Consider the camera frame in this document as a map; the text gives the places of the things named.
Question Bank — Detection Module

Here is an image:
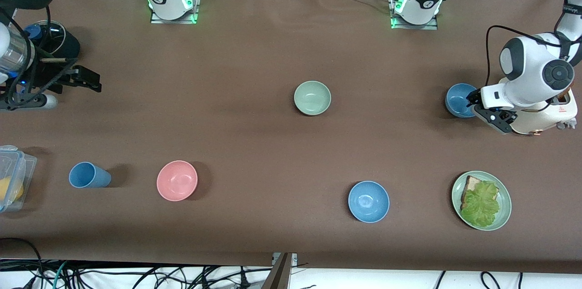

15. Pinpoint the green bowl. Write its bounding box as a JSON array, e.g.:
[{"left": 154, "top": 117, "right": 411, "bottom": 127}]
[{"left": 293, "top": 80, "right": 332, "bottom": 116}]

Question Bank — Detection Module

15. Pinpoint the aluminium frame strut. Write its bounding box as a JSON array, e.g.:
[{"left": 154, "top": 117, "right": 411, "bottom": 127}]
[{"left": 261, "top": 253, "right": 298, "bottom": 289}]

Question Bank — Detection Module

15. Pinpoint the glass lid with blue knob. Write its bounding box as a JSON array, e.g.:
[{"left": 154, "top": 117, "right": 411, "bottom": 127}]
[{"left": 23, "top": 20, "right": 66, "bottom": 59}]

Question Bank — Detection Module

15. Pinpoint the bread slice under lettuce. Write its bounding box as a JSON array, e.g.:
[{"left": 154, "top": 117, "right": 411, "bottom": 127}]
[{"left": 462, "top": 175, "right": 483, "bottom": 203}]

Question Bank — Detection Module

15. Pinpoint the clear plastic container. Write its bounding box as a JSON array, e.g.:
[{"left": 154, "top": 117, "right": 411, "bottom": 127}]
[{"left": 0, "top": 145, "right": 38, "bottom": 213}]

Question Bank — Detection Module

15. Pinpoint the pink bowl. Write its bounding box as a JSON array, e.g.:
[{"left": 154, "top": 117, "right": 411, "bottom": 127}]
[{"left": 156, "top": 160, "right": 199, "bottom": 202}]

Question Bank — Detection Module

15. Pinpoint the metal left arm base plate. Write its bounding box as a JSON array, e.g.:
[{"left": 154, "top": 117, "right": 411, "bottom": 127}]
[{"left": 390, "top": 0, "right": 438, "bottom": 30}]

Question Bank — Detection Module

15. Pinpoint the blue bowl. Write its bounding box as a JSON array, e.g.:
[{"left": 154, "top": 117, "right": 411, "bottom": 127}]
[
  {"left": 445, "top": 83, "right": 481, "bottom": 119},
  {"left": 348, "top": 180, "right": 391, "bottom": 224}
]

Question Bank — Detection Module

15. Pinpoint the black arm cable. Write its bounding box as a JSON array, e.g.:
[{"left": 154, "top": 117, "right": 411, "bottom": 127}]
[
  {"left": 0, "top": 6, "right": 78, "bottom": 105},
  {"left": 486, "top": 0, "right": 582, "bottom": 87}
]

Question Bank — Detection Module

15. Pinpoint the cream white toaster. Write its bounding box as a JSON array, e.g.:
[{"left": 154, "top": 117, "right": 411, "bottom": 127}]
[{"left": 499, "top": 78, "right": 579, "bottom": 135}]

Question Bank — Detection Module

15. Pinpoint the green lettuce leaf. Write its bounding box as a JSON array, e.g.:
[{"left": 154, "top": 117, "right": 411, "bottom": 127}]
[{"left": 460, "top": 181, "right": 501, "bottom": 228}]

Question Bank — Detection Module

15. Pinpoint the green plate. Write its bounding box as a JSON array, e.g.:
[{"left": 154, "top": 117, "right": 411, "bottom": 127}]
[{"left": 452, "top": 170, "right": 512, "bottom": 231}]

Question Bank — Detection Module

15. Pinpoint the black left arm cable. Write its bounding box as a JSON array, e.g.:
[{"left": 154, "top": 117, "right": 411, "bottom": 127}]
[{"left": 486, "top": 0, "right": 582, "bottom": 87}]

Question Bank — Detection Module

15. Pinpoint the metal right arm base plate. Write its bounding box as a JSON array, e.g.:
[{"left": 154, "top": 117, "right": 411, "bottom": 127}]
[{"left": 150, "top": 0, "right": 199, "bottom": 25}]

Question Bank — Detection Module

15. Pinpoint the blue cup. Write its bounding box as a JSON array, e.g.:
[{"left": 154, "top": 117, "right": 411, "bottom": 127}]
[{"left": 69, "top": 162, "right": 112, "bottom": 189}]

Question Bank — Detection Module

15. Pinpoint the teal floor cable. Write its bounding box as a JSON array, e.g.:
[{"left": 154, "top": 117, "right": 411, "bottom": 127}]
[{"left": 52, "top": 261, "right": 69, "bottom": 289}]

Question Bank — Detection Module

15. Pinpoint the yellow fruit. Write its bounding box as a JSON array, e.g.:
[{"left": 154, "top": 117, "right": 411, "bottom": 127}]
[{"left": 0, "top": 178, "right": 24, "bottom": 202}]

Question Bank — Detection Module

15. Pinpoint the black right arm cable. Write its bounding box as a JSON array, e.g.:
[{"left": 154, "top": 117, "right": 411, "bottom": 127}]
[{"left": 0, "top": 6, "right": 78, "bottom": 105}]

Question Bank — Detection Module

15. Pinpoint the brown table cover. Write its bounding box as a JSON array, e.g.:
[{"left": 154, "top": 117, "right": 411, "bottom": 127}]
[{"left": 0, "top": 0, "right": 582, "bottom": 275}]

